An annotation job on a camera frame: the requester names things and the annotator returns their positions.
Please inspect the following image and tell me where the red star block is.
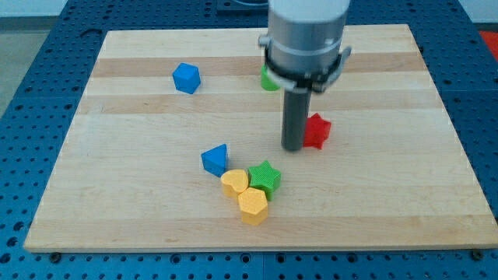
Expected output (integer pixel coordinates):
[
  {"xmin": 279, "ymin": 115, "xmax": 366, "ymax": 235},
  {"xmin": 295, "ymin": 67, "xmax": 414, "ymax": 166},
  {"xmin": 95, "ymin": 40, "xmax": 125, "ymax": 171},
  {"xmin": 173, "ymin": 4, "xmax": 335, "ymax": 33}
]
[{"xmin": 303, "ymin": 113, "xmax": 332, "ymax": 149}]

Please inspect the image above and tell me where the green block behind arm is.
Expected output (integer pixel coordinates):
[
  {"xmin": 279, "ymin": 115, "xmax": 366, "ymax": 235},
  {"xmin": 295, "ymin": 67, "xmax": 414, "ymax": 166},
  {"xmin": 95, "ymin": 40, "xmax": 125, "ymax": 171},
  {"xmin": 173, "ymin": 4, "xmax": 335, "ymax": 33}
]
[{"xmin": 260, "ymin": 65, "xmax": 280, "ymax": 91}]

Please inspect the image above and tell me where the green star block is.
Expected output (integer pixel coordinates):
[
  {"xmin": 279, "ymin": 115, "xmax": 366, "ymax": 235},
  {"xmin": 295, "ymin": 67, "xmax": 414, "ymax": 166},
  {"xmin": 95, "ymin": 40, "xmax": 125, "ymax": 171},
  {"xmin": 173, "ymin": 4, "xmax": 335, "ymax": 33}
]
[{"xmin": 247, "ymin": 160, "xmax": 282, "ymax": 201}]

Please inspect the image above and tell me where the blue cube block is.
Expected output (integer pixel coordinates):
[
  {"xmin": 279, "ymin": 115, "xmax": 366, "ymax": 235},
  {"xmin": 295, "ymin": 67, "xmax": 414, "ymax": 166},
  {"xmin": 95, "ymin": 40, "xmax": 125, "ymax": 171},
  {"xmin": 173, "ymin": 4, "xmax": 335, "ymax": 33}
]
[{"xmin": 173, "ymin": 63, "xmax": 201, "ymax": 94}]

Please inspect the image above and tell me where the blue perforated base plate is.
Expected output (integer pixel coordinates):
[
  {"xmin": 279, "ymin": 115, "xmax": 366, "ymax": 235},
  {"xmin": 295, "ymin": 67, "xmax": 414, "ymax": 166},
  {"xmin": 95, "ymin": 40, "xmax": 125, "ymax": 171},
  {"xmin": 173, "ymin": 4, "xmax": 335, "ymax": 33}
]
[{"xmin": 1, "ymin": 0, "xmax": 497, "ymax": 279}]

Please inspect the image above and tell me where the wooden board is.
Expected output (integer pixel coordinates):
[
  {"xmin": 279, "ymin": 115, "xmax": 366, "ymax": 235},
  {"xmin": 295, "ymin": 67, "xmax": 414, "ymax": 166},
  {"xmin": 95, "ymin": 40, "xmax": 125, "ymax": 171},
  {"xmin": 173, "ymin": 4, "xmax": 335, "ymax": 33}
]
[{"xmin": 24, "ymin": 25, "xmax": 497, "ymax": 253}]

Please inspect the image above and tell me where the yellow pentagon block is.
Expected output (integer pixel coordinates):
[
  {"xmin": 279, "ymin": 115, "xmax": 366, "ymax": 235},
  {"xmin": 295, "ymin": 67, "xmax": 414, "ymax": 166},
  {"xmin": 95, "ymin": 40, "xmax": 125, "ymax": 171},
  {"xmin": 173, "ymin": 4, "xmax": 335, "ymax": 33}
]
[{"xmin": 237, "ymin": 187, "xmax": 268, "ymax": 226}]

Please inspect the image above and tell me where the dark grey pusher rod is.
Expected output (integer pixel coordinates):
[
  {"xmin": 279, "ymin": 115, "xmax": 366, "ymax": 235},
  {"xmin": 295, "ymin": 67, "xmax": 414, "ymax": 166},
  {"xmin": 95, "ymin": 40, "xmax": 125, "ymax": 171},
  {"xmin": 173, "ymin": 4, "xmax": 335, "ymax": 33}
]
[{"xmin": 281, "ymin": 90, "xmax": 311, "ymax": 152}]

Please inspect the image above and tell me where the blue triangle block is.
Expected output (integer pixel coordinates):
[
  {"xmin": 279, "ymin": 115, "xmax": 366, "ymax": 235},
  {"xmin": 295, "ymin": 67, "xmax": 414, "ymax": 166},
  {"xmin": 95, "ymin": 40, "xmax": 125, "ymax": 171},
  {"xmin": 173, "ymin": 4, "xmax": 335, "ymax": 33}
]
[{"xmin": 201, "ymin": 144, "xmax": 228, "ymax": 177}]

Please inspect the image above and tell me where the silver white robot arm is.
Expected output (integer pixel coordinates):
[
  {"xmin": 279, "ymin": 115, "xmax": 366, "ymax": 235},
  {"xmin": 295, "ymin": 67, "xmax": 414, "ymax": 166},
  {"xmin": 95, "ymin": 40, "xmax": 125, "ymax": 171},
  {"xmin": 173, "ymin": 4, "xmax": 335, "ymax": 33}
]
[{"xmin": 258, "ymin": 0, "xmax": 352, "ymax": 93}]

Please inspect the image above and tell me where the yellow heart block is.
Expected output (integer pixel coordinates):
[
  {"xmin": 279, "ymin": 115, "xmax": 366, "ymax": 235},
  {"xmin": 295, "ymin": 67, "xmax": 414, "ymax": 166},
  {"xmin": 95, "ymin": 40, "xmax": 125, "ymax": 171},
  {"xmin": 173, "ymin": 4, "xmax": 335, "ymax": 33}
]
[{"xmin": 220, "ymin": 170, "xmax": 249, "ymax": 198}]

